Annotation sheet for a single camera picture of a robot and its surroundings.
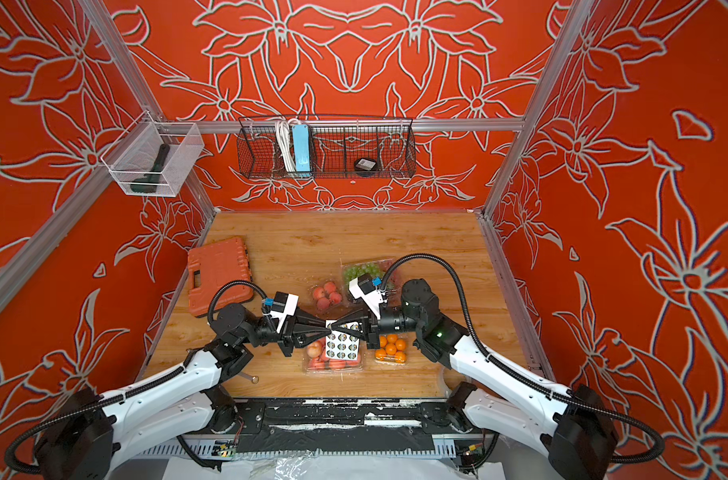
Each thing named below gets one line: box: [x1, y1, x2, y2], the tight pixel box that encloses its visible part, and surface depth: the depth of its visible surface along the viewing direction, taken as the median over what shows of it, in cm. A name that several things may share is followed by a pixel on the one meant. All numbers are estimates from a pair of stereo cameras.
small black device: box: [354, 158, 378, 171], surface depth 97 cm
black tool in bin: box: [130, 143, 170, 193], surface depth 83 cm
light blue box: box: [292, 124, 310, 172], surface depth 92 cm
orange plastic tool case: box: [188, 237, 253, 318], surface depth 100 cm
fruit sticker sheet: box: [326, 320, 360, 361], surface depth 65 cm
